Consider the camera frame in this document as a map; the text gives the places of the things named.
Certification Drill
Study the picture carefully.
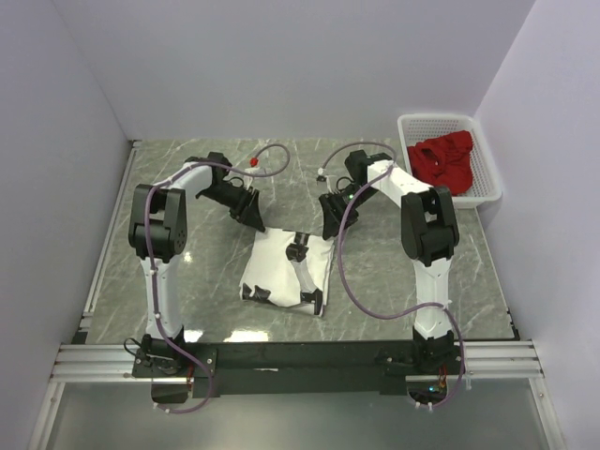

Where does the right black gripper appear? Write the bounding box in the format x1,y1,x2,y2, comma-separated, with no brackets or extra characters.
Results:
319,185,378,242

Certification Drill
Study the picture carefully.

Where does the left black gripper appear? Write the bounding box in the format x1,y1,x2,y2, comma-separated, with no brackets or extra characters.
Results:
200,183,266,233

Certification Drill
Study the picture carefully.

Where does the white t shirt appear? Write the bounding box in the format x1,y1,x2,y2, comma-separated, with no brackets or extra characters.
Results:
239,228,334,317

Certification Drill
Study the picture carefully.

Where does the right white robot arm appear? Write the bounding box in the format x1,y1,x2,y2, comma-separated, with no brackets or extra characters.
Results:
319,150,459,374

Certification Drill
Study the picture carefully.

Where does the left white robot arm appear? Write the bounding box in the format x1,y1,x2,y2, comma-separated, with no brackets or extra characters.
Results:
127,152,265,377

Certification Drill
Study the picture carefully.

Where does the white plastic basket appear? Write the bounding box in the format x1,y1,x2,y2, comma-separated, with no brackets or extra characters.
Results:
397,112,503,209

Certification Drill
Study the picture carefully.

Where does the red t shirt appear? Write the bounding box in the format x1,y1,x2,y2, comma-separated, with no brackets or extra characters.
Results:
408,130,473,196

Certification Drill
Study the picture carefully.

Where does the black base beam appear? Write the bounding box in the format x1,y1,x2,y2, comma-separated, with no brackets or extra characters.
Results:
130,340,470,407

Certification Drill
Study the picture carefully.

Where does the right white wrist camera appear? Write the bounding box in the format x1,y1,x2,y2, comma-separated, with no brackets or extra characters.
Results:
316,168,341,193

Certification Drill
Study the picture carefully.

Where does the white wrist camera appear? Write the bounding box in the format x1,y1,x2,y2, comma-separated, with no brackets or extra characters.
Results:
316,168,341,193
242,157,267,188

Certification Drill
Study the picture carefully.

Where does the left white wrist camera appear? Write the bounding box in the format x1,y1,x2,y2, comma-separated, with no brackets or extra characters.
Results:
242,157,267,188

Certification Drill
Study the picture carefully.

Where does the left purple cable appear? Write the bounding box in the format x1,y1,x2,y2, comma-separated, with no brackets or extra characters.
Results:
145,142,292,414

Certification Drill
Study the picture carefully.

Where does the purple cable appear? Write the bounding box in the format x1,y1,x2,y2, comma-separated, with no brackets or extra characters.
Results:
316,139,468,410
145,142,292,414

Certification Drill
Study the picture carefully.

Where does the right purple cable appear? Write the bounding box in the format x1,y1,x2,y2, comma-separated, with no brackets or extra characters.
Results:
316,139,468,410

